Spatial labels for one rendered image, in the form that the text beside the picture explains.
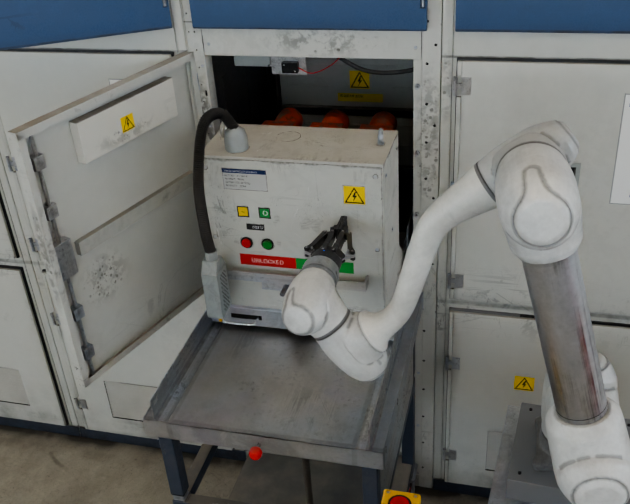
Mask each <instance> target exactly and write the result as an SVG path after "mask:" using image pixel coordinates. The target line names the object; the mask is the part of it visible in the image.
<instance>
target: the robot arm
mask: <svg viewBox="0 0 630 504"><path fill-rule="evenodd" d="M578 153H579V142H578V140H577V138H576V137H575V135H574V134H573V133H572V131H571V130H570V129H569V128H568V126H567V125H566V124H565V123H564V122H563V121H557V120H551V121H546V122H542V123H538V124H535V125H533V126H530V127H528V128H526V129H524V130H522V131H521V132H519V133H517V134H515V135H514V136H512V137H511V138H509V139H507V140H506V141H504V142H503V143H501V144H500V145H498V146H497V147H495V148H494V149H492V150H491V151H490V152H489V153H488V154H487V155H486V156H484V157H483V158H482V159H481V160H479V161H478V162H477V163H475V164H474V165H473V166H472V167H471V168H470V169H469V170H468V171H467V172H466V173H465V174H464V175H463V176H462V177H461V178H460V179H458V180H457V181H456V182H455V183H454V184H453V185H452V186H451V187H450V188H449V189H447V190H446V191H445V192H444V193H443V194H442V195H441V196H439V197H438V198H437V199H436V200H435V201H434V202H433V203H432V204H431V205H430V206H429V207H428V209H427V210H426V211H425V212H424V214H423V215H422V217H421V218H420V220H419V221H418V223H417V225H416V227H415V230H414V232H413V234H412V237H411V240H410V243H409V246H408V249H407V253H406V256H405V259H404V262H403V266H402V269H401V272H400V276H399V279H398V282H397V285H396V289H395V292H394V295H393V297H392V300H391V301H390V303H389V304H388V305H387V307H385V308H384V309H383V310H381V311H379V312H375V313H372V312H369V311H367V310H363V311H361V312H351V311H350V310H349V309H348V308H347V307H346V305H345V304H344V302H343V301H342V299H341V297H340V296H339V294H338V291H337V289H336V285H337V283H338V280H339V270H340V268H341V265H342V264H343V263H344V262H345V260H346V259H350V260H352V261H354V260H355V250H354V249H353V247H352V233H351V232H348V226H347V216H341V217H340V219H339V222H338V224H337V225H334V226H333V227H330V231H329V232H327V230H324V231H322V232H321V233H320V234H319V235H318V236H317V237H316V238H315V239H314V240H313V241H312V242H311V243H310V244H309V245H307V246H305V247H304V253H305V257H309V256H311V257H310V258H309V259H307V260H306V261H305V263H304V265H303V267H302V269H301V270H300V272H299V274H298V275H297V276H296V277H295V278H294V279H293V281H292V282H291V284H290V286H289V287H288V289H287V292H286V294H285V297H284V300H283V304H282V321H283V324H284V325H285V327H286V328H287V329H288V330H289V331H290V332H292V333H293V334H296V335H300V336H306V335H311V336H312V337H313V338H314V339H315V340H316V341H317V342H318V344H319V345H320V347H321V348H322V350H323V351H324V352H325V354H326V355H327V356H328V357H329V358H330V359H331V360H332V361H333V362H334V363H335V364H336V365H337V366H338V367H339V368H340V369H341V370H342V371H344V372H345V373H346V374H347V375H349V376H350V377H352V378H354V379H356V380H359V381H372V380H375V379H377V378H378V377H380V376H381V375H382V374H383V373H384V371H385V369H386V367H387V363H388V356H387V352H386V349H387V348H388V341H389V339H390V338H391V337H392V336H393V335H394V334H395V333H396V332H397V331H398V330H399V329H400V328H401V327H402V326H403V325H404V324H405V323H406V322H407V321H408V319H409V318H410V316H411V315H412V313H413V311H414V309H415V307H416V305H417V302H418V300H419V297H420V295H421V292H422V289H423V287H424V284H425V282H426V279H427V276H428V274H429V271H430V268H431V266H432V263H433V261H434V258H435V255H436V253H437V250H438V248H439V246H440V244H441V242H442V240H443V238H444V237H445V236H446V234H447V233H448V232H449V231H450V230H451V229H452V228H453V227H455V226H456V225H458V224H460V223H462V222H464V221H466V220H468V219H470V218H473V217H475V216H478V215H480V214H483V213H485V212H488V211H491V210H493V209H496V208H497V209H498V214H499V219H500V223H501V225H502V228H503V230H504V233H505V236H506V239H507V242H508V244H509V247H510V249H511V251H512V252H513V254H514V255H515V256H517V257H518V258H519V259H520V260H521V261H522V264H523V268H524V272H525V277H526V281H527V286H528V290H529V294H530V299H531V303H532V308H533V312H534V316H535V321H536V325H537V329H538V334H539V338H540V343H541V347H542V351H543V356H544V360H545V365H546V369H547V371H546V374H545V378H544V384H543V391H542V403H541V416H538V417H536V419H535V426H536V429H537V443H536V455H535V457H534V459H533V463H532V466H533V468H534V469H535V470H537V471H554V474H555V478H556V482H557V485H558V487H559V488H560V490H561V491H562V493H563V494H564V496H565V497H566V498H567V499H568V500H569V501H570V502H571V503H572V504H626V503H627V502H628V500H629V499H630V439H629V435H628V431H627V428H626V424H625V420H624V416H623V413H622V410H621V408H620V406H619V395H618V391H617V389H618V379H617V376H616V373H615V370H614V368H613V366H612V365H611V363H610V361H609V360H608V358H607V357H605V356H604V355H603V354H601V353H600V352H599V351H597V348H596V342H595V337H594V332H593V327H592V322H591V317H590V311H589V306H588V301H587V296H586V291H585V285H584V280H583V275H582V270H581V265H580V259H579V254H578V248H579V246H580V243H581V241H582V239H583V223H582V204H581V199H580V195H579V190H578V186H577V182H576V179H575V176H574V174H573V171H572V169H571V167H570V165H572V164H573V162H574V161H575V159H576V157H577V155H578ZM335 237H336V239H337V240H336V242H335V243H334V241H335ZM346 240H347V251H346V254H344V253H343V252H342V251H341V249H342V247H343V244H344V242H346ZM333 243H334V244H333ZM332 245H333V247H332ZM321 246H322V247H321ZM320 247H321V248H320Z"/></svg>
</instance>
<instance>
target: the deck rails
mask: <svg viewBox="0 0 630 504"><path fill-rule="evenodd" d="M223 324H224V323H223V322H215V321H212V318H209V317H208V315H207V309H206V310H205V312H204V314H203V315H202V317H201V318H200V320H199V322H198V323H197V325H196V326H195V328H194V330H193V331H192V333H191V334H190V336H189V338H188V339H187V341H186V342H185V344H184V346H183V347H182V349H181V351H180V352H179V354H178V355H177V357H176V359H175V360H174V362H173V363H172V365H171V367H170V368H169V370H168V371H167V373H166V375H165V376H164V378H163V379H162V381H161V383H160V384H159V386H158V387H157V389H156V391H155V392H154V394H153V395H152V397H151V399H150V400H149V401H150V405H151V410H152V414H153V419H152V421H158V422H165V423H167V421H168V420H169V418H170V416H171V414H172V413H173V411H174V409H175V408H176V406H177V404H178V402H179V401H180V399H181V397H182V395H183V394H184V392H185V390H186V388H187V387H188V385H189V383H190V382H191V380H192V378H193V376H194V375H195V373H196V371H197V369H198V368H199V366H200V364H201V362H202V361H203V359H204V357H205V356H206V354H207V352H208V350H209V349H210V347H211V345H212V343H213V342H214V340H215V338H216V336H217V335H218V333H219V331H220V330H221V328H222V326H223ZM405 325H406V323H405V324H404V325H403V326H402V327H401V328H400V329H399V330H398V331H397V332H396V333H395V335H394V338H393V341H392V340H389V341H388V348H387V349H386V352H387V356H388V363H387V367H386V369H385V371H384V373H383V374H382V375H381V376H380V377H378V378H377V379H375V383H374V386H373V390H372V393H371V397H370V400H369V403H368V407H367V410H366V414H365V417H364V421H363V424H362V428H361V431H360V435H359V438H358V442H357V445H356V449H357V450H364V451H371V452H372V450H373V446H374V443H375V439H376V435H377V431H378V428H379V424H380V420H381V416H382V412H383V409H384V405H385V401H386V397H387V393H388V390H389V386H390V382H391V378H392V375H393V371H394V367H395V363H396V359H397V356H398V352H399V348H400V344H401V340H402V337H403V333H404V329H405ZM156 396H157V397H158V398H157V400H156V402H155V403H153V401H154V399H155V398H156Z"/></svg>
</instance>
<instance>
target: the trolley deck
mask: <svg viewBox="0 0 630 504"><path fill-rule="evenodd" d="M422 310H423V292H422V293H421V295H420V297H419V300H418V302H417V305H416V307H415V309H414V311H413V313H412V315H411V316H410V318H409V319H408V321H407V322H406V325H405V329H404V333H403V337H402V340H401V344H400V348H399V352H398V356H397V359H396V363H395V367H394V371H393V375H392V378H391V382H390V386H389V390H388V393H387V397H386V401H385V405H384V409H383V412H382V416H381V420H380V424H379V428H378V431H377V435H376V439H375V443H374V446H373V450H372V452H371V451H364V450H357V449H356V445H357V442H358V438H359V435H360V431H361V428H362V424H363V421H364V417H365V414H366V410H367V407H368V403H369V400H370V397H371V393H372V390H373V386H374V383H375V380H372V381H359V380H356V379H354V378H352V377H350V376H349V375H347V374H346V373H345V372H344V371H342V370H341V369H340V368H339V367H338V366H337V365H336V364H335V363H334V362H333V361H332V360H331V359H330V358H329V357H328V356H327V355H326V354H325V352H324V351H323V350H322V348H321V347H320V345H319V344H318V342H317V341H316V340H315V339H314V338H313V337H312V336H311V335H306V336H300V335H296V334H293V333H289V332H288V329H280V328H271V327H262V326H242V325H233V324H225V323H224V324H223V326H222V328H221V330H220V331H219V333H218V335H217V336H216V338H215V340H214V342H213V343H212V345H211V347H210V349H209V350H208V352H207V354H206V356H205V357H204V359H203V361H202V362H201V364H200V366H199V368H198V369H197V371H196V373H195V375H194V376H193V378H192V380H191V382H190V383H189V385H188V387H187V388H186V390H185V392H184V394H183V395H182V397H181V399H180V401H179V402H178V404H177V406H176V408H175V409H174V411H173V413H172V414H171V416H170V418H169V420H168V421H167V423H165V422H158V421H152V419H153V414H152V410H151V405H150V407H149V408H148V410H147V411H146V413H145V415H144V416H143V418H142V419H143V424H144V428H145V432H146V436H153V437H160V438H167V439H174V440H180V441H187V442H194V443H201V444H208V445H215V446H222V447H228V448H235V449H242V450H249V451H250V449H251V447H254V446H257V444H258V443H261V447H260V448H261V450H262V452H263V453H270V454H276V455H283V456H290V457H297V458H304V459H311V460H317V461H324V462H331V463H338V464H345V465H352V466H359V467H365V468H372V469H379V470H384V467H385V463H386V459H387V455H388V451H389V447H390V443H391V438H392V434H393V430H394V426H395V422H396V418H397V413H398V409H399V405H400V401H401V397H402V393H403V389H404V384H405V380H406V376H407V372H408V368H409V364H410V360H411V355H412V351H413V347H414V343H415V339H416V335H417V331H418V326H419V322H420V318H421V314H422Z"/></svg>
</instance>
